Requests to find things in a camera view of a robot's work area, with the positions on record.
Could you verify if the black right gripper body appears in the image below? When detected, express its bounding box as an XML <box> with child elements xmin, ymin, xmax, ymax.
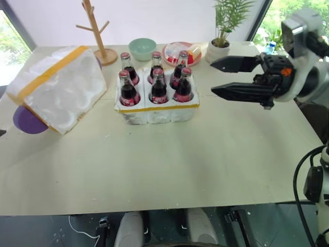
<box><xmin>253</xmin><ymin>52</ymin><xmax>294</xmax><ymax>97</ymax></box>

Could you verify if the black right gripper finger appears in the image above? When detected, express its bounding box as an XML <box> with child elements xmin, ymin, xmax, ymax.
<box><xmin>210</xmin><ymin>55</ymin><xmax>262</xmax><ymax>74</ymax></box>
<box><xmin>210</xmin><ymin>82</ymin><xmax>280</xmax><ymax>111</ymax></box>

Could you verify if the glass cola bottle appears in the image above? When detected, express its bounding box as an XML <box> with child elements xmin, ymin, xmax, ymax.
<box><xmin>149</xmin><ymin>68</ymin><xmax>169</xmax><ymax>104</ymax></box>
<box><xmin>172</xmin><ymin>67</ymin><xmax>195</xmax><ymax>103</ymax></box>
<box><xmin>147</xmin><ymin>51</ymin><xmax>166</xmax><ymax>84</ymax></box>
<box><xmin>118</xmin><ymin>69</ymin><xmax>142</xmax><ymax>107</ymax></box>
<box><xmin>169</xmin><ymin>50</ymin><xmax>190</xmax><ymax>90</ymax></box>
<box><xmin>120</xmin><ymin>52</ymin><xmax>140</xmax><ymax>86</ymax></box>

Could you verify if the white foam taped box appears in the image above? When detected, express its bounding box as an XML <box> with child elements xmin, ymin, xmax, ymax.
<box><xmin>5</xmin><ymin>45</ymin><xmax>107</xmax><ymax>135</ymax></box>

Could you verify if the white foam crate yellow tape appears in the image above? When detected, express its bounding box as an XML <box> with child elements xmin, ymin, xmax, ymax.
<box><xmin>114</xmin><ymin>67</ymin><xmax>201</xmax><ymax>126</ymax></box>

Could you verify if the white ribbed plant pot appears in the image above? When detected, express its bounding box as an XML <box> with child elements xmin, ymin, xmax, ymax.
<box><xmin>205</xmin><ymin>38</ymin><xmax>233</xmax><ymax>64</ymax></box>

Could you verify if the purple plastic bowl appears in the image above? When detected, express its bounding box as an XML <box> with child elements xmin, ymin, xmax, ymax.
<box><xmin>12</xmin><ymin>105</ymin><xmax>50</xmax><ymax>135</ymax></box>

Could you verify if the orange white small cup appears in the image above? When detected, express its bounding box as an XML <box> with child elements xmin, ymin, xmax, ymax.
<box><xmin>187</xmin><ymin>44</ymin><xmax>202</xmax><ymax>60</ymax></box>

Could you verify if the green leafy plant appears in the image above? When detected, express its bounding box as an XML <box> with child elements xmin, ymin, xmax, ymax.
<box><xmin>212</xmin><ymin>0</ymin><xmax>255</xmax><ymax>48</ymax></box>

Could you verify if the pink plate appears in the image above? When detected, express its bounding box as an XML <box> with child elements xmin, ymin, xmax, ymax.
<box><xmin>162</xmin><ymin>41</ymin><xmax>203</xmax><ymax>66</ymax></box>

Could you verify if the mint green bowl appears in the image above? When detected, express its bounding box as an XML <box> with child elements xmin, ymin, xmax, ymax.
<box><xmin>128</xmin><ymin>38</ymin><xmax>157</xmax><ymax>62</ymax></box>

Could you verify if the wooden mug tree stand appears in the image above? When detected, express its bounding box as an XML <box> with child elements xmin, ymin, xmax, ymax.
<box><xmin>76</xmin><ymin>0</ymin><xmax>119</xmax><ymax>66</ymax></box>

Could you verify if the white rounded shape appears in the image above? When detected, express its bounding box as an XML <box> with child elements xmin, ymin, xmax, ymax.
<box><xmin>114</xmin><ymin>210</ymin><xmax>144</xmax><ymax>247</ymax></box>
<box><xmin>186</xmin><ymin>207</ymin><xmax>220</xmax><ymax>244</ymax></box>

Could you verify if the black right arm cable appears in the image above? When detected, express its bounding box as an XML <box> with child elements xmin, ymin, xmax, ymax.
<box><xmin>293</xmin><ymin>144</ymin><xmax>329</xmax><ymax>247</ymax></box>

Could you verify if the thin white floor cable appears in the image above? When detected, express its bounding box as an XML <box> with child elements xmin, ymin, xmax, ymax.
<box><xmin>67</xmin><ymin>215</ymin><xmax>101</xmax><ymax>240</ymax></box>

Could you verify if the black table leg bracket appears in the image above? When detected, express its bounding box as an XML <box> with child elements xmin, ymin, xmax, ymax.
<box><xmin>223</xmin><ymin>209</ymin><xmax>251</xmax><ymax>247</ymax></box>
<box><xmin>94</xmin><ymin>215</ymin><xmax>112</xmax><ymax>241</ymax></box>

